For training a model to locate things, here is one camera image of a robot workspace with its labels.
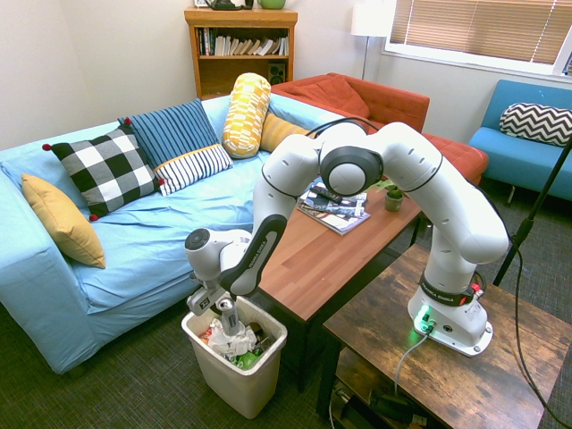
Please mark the black tripod stand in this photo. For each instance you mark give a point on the black tripod stand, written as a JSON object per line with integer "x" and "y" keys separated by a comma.
{"x": 525, "y": 228}

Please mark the teal blue couch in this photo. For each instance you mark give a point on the teal blue couch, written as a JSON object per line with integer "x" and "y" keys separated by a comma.
{"x": 518, "y": 161}

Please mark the green ceramic pot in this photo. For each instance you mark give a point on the green ceramic pot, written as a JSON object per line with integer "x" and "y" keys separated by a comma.
{"x": 271, "y": 3}

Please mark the white shade floor lamp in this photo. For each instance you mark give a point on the white shade floor lamp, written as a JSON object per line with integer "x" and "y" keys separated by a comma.
{"x": 371, "y": 18}

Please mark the crumpled white paper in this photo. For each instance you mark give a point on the crumpled white paper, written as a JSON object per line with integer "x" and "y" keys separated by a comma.
{"x": 234, "y": 344}

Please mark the black white chevron pillow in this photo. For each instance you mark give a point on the black white chevron pillow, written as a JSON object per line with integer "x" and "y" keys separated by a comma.
{"x": 536, "y": 123}

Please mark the mustard fine striped pillow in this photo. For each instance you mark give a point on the mustard fine striped pillow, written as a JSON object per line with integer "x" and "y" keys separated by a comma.
{"x": 279, "y": 132}

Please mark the small black speaker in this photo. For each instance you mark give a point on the small black speaker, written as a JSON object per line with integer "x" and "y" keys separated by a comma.
{"x": 277, "y": 73}

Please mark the black object on bookshelf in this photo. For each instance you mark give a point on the black object on bookshelf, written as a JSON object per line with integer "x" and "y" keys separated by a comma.
{"x": 223, "y": 4}

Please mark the row of books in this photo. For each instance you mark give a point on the row of books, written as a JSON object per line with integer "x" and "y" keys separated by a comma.
{"x": 241, "y": 47}

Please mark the yellow white patterned bolster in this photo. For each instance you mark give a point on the yellow white patterned bolster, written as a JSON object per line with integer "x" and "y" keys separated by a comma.
{"x": 246, "y": 116}

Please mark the black box under table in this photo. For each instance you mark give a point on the black box under table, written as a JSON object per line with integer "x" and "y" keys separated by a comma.
{"x": 393, "y": 404}

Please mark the small potted fern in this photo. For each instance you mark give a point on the small potted fern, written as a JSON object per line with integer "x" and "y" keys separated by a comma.
{"x": 394, "y": 201}

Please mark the plain mustard yellow pillow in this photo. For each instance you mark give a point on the plain mustard yellow pillow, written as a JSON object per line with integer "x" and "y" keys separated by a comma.
{"x": 62, "y": 219}

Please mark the orange sofa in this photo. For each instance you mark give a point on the orange sofa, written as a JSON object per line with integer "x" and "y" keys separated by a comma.
{"x": 393, "y": 105}

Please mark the reddish wood coffee table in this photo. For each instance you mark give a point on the reddish wood coffee table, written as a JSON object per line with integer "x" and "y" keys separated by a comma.
{"x": 330, "y": 259}

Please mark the beige plastic trash bin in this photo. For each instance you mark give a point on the beige plastic trash bin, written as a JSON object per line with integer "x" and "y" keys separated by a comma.
{"x": 241, "y": 389}

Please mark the stack of magazines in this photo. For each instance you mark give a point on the stack of magazines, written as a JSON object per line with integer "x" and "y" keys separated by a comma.
{"x": 350, "y": 203}

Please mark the navy white striped pillow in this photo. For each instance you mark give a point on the navy white striped pillow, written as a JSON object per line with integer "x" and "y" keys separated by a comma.
{"x": 192, "y": 167}

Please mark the rustic dark wood table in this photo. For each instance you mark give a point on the rustic dark wood table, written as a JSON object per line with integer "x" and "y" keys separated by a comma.
{"x": 456, "y": 384}

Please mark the blue dark striped pillow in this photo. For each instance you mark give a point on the blue dark striped pillow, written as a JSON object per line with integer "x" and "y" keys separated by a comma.
{"x": 172, "y": 129}

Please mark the black remote control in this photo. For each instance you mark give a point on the black remote control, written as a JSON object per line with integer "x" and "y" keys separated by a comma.
{"x": 328, "y": 194}

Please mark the silver drink can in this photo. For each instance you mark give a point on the silver drink can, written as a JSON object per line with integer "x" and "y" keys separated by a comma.
{"x": 230, "y": 319}

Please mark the green plastic bottle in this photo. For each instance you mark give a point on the green plastic bottle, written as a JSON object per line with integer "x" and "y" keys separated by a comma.
{"x": 248, "y": 359}

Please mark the wooden bookshelf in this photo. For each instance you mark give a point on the wooden bookshelf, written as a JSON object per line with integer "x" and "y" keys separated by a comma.
{"x": 241, "y": 18}

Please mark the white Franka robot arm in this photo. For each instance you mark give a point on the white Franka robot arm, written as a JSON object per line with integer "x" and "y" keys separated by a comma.
{"x": 447, "y": 201}

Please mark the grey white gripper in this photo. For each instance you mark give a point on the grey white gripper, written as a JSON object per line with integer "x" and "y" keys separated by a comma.
{"x": 205, "y": 301}

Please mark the wooden window blinds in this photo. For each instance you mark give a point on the wooden window blinds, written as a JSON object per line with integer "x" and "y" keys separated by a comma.
{"x": 478, "y": 27}

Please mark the black white checked pillow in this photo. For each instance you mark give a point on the black white checked pillow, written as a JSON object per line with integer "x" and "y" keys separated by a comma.
{"x": 107, "y": 170}

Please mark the light blue sofa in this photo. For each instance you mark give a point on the light blue sofa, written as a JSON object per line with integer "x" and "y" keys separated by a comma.
{"x": 147, "y": 241}

